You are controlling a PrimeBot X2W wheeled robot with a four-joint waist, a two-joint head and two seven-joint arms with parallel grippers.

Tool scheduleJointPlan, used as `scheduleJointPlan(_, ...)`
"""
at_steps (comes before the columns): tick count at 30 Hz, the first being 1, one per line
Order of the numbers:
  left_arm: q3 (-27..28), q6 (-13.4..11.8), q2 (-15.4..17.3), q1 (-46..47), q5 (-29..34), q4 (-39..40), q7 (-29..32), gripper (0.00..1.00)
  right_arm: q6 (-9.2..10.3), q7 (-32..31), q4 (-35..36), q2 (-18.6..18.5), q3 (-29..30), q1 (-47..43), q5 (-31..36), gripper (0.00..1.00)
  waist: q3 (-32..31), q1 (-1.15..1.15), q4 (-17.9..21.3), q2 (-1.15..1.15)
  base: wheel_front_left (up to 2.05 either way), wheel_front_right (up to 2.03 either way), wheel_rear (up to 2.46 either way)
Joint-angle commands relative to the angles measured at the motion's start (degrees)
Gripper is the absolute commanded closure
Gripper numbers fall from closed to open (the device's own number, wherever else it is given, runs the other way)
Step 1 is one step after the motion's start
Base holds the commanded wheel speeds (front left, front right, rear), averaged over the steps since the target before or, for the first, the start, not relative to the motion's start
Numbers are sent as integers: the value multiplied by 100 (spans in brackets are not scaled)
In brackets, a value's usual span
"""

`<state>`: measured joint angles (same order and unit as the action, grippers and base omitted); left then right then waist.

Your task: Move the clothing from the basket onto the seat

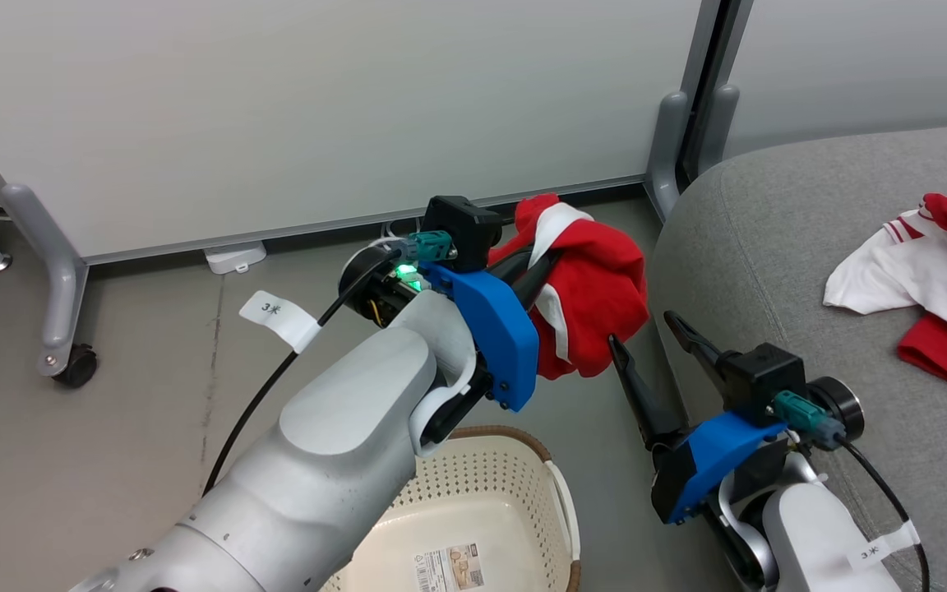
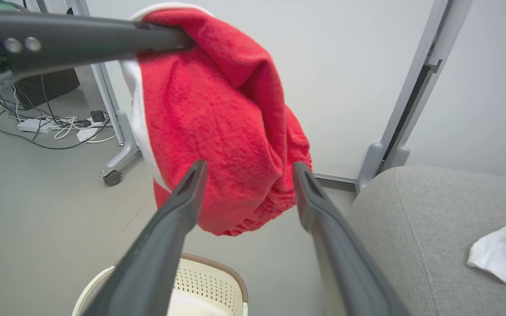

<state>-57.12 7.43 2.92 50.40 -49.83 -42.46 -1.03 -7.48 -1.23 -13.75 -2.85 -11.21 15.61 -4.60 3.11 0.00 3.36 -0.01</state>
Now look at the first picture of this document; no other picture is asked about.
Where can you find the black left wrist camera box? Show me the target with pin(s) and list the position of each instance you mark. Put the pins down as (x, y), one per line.
(461, 230)

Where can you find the white perforated laundry basket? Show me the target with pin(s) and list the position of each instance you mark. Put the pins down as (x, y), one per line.
(482, 493)

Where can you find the grey fabric sofa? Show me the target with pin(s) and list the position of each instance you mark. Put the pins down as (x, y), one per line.
(769, 247)

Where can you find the black caster wheel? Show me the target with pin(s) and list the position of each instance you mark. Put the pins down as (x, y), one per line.
(76, 367)

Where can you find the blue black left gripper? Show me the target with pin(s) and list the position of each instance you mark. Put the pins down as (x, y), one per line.
(498, 337)

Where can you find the grey partition foot with caster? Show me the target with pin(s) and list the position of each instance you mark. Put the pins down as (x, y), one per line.
(58, 288)

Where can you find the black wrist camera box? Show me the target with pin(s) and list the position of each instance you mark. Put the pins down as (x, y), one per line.
(461, 230)
(763, 382)

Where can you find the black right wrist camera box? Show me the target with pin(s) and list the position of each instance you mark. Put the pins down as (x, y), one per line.
(763, 382)

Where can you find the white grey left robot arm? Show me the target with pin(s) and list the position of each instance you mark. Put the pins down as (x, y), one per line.
(334, 460)

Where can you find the red white numbered jersey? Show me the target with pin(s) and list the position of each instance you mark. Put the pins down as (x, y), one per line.
(934, 279)

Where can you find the basket bottom product sticker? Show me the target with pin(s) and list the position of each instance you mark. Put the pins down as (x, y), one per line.
(450, 567)

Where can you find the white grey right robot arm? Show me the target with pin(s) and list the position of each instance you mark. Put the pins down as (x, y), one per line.
(810, 534)

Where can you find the red shorts white stripe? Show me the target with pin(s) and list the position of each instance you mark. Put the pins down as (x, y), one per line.
(597, 288)

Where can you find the white partition panel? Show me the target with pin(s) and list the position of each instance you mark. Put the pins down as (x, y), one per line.
(317, 107)
(868, 57)

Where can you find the white power adapter box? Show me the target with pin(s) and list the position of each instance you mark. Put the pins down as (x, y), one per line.
(235, 256)

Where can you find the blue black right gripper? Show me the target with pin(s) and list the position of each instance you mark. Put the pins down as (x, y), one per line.
(708, 460)

